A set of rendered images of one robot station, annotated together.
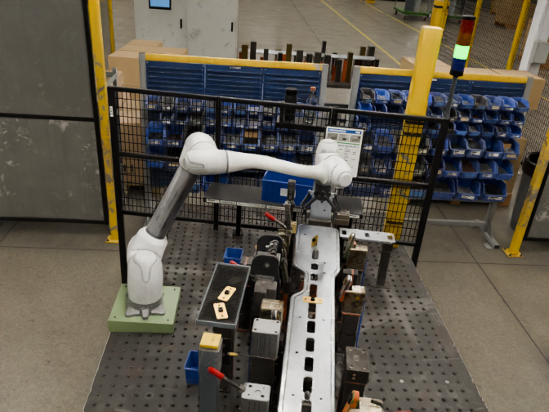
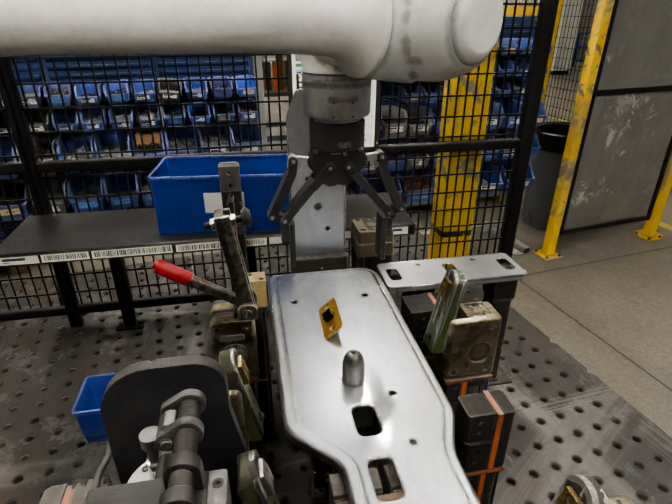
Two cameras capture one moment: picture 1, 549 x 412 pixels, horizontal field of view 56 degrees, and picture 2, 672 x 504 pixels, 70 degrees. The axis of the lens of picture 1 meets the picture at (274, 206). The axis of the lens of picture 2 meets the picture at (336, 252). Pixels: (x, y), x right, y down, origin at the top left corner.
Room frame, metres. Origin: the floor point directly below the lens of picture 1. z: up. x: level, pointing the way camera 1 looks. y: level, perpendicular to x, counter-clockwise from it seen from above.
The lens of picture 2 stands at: (1.62, -0.06, 1.46)
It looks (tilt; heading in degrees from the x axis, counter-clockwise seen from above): 27 degrees down; 346
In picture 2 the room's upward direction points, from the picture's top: straight up
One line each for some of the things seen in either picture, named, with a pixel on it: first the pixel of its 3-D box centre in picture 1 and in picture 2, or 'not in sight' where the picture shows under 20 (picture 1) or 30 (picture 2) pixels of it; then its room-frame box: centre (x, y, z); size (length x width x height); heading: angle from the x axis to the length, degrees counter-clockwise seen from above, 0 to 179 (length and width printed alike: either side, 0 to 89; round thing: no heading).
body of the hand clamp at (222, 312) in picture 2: (281, 261); (241, 397); (2.26, -0.06, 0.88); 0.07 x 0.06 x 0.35; 86
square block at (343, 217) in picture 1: (338, 240); (369, 295); (2.52, -0.37, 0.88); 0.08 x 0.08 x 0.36; 86
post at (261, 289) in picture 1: (257, 327); not in sight; (1.71, 0.03, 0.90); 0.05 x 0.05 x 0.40; 86
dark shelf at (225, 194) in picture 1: (283, 199); (219, 225); (2.70, -0.05, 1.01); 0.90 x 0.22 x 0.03; 86
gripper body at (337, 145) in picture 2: (322, 191); (336, 151); (2.26, -0.22, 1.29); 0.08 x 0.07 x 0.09; 86
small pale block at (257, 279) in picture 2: (290, 253); (262, 362); (2.34, -0.10, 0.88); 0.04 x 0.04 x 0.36; 86
